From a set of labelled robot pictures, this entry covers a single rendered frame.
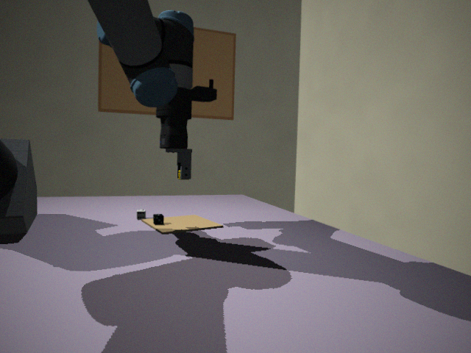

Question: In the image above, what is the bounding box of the tan flat mat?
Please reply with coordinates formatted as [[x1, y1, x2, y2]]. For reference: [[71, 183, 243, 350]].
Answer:
[[141, 215, 223, 235]]

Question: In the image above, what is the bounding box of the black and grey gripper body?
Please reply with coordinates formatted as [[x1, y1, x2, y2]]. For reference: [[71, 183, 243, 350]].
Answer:
[[156, 64, 217, 149]]

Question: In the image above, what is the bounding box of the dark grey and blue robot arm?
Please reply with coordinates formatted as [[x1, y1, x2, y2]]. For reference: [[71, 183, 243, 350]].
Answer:
[[0, 0, 194, 199]]

